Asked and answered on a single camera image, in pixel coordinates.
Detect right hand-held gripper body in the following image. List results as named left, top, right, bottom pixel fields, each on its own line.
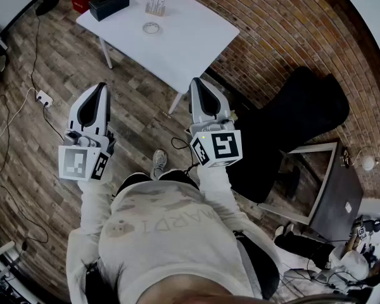
left=189, top=118, right=243, bottom=168

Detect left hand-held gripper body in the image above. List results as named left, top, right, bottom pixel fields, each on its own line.
left=58, top=127, right=117, bottom=182

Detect clear tape roll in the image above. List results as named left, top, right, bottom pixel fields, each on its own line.
left=142, top=22, right=163, bottom=36

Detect person's right forearm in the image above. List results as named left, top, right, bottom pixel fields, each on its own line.
left=196, top=164, right=242, bottom=215

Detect person's left forearm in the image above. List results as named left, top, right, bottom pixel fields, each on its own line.
left=77, top=169, right=113, bottom=237

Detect white table leg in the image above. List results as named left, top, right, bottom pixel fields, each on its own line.
left=168, top=91, right=186, bottom=115
left=98, top=36, right=114, bottom=70

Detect person's black trousers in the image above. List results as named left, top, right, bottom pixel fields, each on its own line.
left=115, top=168, right=200, bottom=196

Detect person's grey shoe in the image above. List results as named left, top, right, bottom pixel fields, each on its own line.
left=149, top=149, right=169, bottom=181

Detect black office chair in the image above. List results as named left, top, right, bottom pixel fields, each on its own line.
left=227, top=65, right=351, bottom=204

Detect rack of white tubes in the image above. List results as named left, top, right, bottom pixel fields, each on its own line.
left=144, top=0, right=168, bottom=16

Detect person's light sweatshirt torso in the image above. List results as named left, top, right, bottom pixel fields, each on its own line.
left=65, top=172, right=283, bottom=304

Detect black tissue box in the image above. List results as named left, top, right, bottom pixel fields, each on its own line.
left=88, top=0, right=130, bottom=22

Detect black round stand base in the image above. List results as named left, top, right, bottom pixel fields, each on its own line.
left=35, top=0, right=61, bottom=16

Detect dark grey desk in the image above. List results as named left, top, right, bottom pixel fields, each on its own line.
left=258, top=141, right=365, bottom=242

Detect white globe desk lamp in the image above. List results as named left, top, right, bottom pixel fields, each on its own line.
left=350, top=145, right=380, bottom=172

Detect black power cable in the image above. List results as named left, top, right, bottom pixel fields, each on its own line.
left=42, top=104, right=66, bottom=143

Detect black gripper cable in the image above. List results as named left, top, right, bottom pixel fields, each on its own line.
left=171, top=137, right=201, bottom=174

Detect white power cable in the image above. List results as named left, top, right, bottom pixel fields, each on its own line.
left=0, top=87, right=39, bottom=170

